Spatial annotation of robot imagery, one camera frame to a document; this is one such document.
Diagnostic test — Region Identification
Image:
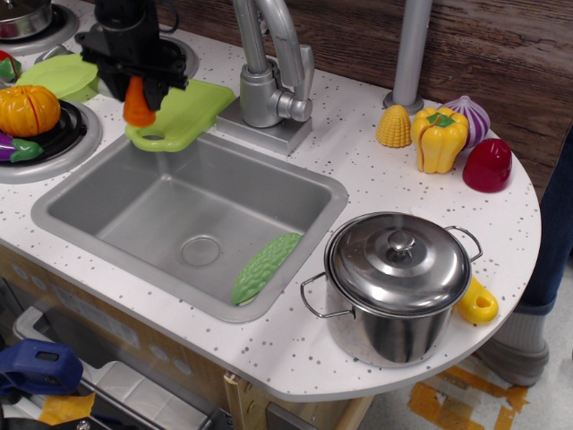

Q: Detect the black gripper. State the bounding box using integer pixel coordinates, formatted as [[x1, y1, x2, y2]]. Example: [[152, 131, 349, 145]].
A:
[[74, 24, 187, 111]]

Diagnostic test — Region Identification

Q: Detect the orange toy carrot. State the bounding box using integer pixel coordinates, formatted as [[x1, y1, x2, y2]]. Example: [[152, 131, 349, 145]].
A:
[[124, 76, 156, 127]]

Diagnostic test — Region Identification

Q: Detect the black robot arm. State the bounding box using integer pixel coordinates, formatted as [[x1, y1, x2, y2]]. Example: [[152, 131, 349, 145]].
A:
[[74, 1, 187, 111]]

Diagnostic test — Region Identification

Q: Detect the green plastic cutting board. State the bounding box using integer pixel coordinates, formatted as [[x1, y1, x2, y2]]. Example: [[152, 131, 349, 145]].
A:
[[125, 79, 235, 152]]

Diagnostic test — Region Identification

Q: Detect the rear black stove burner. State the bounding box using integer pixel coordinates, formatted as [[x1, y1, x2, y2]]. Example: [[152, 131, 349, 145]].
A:
[[160, 36, 200, 79]]

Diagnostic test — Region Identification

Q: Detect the green plastic plate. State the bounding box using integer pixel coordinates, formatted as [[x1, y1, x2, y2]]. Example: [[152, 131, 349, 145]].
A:
[[16, 54, 98, 102]]

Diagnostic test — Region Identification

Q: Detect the front left stove burner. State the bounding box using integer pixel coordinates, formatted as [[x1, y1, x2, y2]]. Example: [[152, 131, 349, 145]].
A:
[[1, 100, 102, 185]]

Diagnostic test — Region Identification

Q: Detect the silver stove knob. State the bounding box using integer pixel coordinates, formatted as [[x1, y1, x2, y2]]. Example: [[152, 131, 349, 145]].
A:
[[34, 44, 73, 64]]

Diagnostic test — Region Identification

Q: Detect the orange toy pumpkin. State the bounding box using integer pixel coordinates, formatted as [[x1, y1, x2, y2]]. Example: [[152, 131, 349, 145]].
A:
[[1, 85, 61, 138]]

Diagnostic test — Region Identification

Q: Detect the red green toy vegetable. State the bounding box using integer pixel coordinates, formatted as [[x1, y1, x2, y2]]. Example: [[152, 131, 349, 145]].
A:
[[0, 51, 21, 82]]

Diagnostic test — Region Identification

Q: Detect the small steel pan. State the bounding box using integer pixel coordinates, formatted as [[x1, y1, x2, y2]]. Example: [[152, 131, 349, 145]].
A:
[[1, 0, 53, 40]]

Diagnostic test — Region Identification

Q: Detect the purple toy eggplant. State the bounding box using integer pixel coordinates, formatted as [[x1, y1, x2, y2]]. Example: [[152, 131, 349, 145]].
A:
[[1, 132, 44, 163]]

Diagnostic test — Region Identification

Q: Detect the silver toy faucet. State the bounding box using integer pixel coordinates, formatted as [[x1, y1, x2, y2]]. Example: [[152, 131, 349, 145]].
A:
[[216, 1, 315, 156]]

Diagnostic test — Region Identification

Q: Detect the silver toy sink basin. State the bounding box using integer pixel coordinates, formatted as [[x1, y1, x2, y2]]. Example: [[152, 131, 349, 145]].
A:
[[31, 134, 348, 323]]

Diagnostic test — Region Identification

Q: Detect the green toy bitter gourd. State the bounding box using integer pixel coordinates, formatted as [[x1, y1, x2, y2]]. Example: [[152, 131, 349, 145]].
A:
[[231, 233, 303, 306]]

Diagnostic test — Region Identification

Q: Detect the yellow toy corn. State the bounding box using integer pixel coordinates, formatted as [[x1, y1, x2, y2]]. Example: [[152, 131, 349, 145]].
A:
[[375, 105, 411, 148]]

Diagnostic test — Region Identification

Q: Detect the grey metal pole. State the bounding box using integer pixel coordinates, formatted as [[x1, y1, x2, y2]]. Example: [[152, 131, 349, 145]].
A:
[[383, 0, 433, 115]]

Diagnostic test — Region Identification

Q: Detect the blue clamp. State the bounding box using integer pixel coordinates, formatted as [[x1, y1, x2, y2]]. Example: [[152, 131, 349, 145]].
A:
[[1, 339, 83, 396]]

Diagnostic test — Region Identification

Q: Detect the yellow toy bell pepper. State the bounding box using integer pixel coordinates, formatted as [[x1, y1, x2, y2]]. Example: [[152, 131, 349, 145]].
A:
[[410, 107, 469, 174]]

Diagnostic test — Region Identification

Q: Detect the stainless steel pot lid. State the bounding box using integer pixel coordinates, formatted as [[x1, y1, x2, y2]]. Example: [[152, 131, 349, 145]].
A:
[[325, 212, 471, 317]]

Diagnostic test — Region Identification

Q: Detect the purple toy onion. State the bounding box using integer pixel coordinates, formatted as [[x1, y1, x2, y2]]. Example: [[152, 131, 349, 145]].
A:
[[441, 95, 491, 150]]

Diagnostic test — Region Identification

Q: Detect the red toy fruit half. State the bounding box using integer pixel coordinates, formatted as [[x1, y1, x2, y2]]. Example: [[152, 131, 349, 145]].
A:
[[462, 138, 512, 194]]

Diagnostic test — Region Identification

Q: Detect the blue jeans leg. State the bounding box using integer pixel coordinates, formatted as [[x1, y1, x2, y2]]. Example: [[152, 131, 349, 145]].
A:
[[519, 131, 572, 315]]

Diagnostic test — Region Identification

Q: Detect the grey sock foot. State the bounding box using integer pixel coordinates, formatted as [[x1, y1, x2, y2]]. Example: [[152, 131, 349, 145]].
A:
[[475, 305, 550, 387]]

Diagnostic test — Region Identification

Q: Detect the yellow plastic utensil handle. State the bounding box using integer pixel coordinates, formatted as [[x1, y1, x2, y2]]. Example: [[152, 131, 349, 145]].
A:
[[457, 276, 499, 325]]

